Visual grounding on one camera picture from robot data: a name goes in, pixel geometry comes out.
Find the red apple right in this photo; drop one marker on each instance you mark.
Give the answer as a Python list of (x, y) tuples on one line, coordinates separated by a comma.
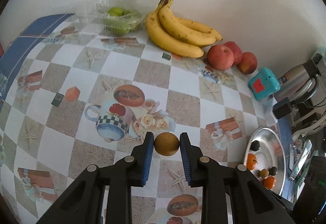
[(248, 63)]

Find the black power adapter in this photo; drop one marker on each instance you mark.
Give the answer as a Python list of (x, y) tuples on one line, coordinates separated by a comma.
[(282, 108)]

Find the red apple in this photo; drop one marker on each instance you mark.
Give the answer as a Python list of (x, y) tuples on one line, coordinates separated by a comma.
[(238, 54), (220, 57), (248, 63)]

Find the red apple left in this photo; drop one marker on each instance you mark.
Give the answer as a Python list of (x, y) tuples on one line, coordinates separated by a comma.
[(220, 57)]

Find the clear box of green fruit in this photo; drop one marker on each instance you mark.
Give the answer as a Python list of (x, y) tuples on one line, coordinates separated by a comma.
[(117, 17)]

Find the small brown fruit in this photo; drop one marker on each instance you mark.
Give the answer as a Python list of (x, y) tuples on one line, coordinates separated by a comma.
[(166, 144)]

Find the yellow banana bunch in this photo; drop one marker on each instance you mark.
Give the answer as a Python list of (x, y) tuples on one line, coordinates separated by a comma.
[(176, 35)]

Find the dark plum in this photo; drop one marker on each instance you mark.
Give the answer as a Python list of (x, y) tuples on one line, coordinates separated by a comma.
[(273, 171), (255, 145)]

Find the silver metal plate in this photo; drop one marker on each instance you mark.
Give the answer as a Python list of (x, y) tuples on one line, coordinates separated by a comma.
[(270, 154)]

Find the orange tangerine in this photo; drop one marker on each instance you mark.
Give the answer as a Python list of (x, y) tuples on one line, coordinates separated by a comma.
[(269, 182), (251, 161)]

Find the dark plum on plate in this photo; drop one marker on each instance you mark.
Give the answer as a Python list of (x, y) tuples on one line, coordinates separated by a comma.
[(255, 145)]

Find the red apple middle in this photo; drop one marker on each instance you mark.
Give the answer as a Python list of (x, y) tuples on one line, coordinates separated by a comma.
[(238, 54)]

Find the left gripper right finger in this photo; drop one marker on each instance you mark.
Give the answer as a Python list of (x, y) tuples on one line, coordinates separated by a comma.
[(250, 201)]

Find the teal plastic box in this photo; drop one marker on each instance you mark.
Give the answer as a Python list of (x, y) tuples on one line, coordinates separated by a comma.
[(263, 84)]

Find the brown round fruit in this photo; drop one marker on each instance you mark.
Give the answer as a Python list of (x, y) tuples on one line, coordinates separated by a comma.
[(264, 173)]

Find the orange tangerine on plate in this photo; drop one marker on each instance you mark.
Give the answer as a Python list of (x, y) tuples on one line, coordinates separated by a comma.
[(251, 161)]

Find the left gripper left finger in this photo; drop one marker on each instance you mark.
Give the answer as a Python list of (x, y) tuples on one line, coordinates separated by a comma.
[(82, 201)]

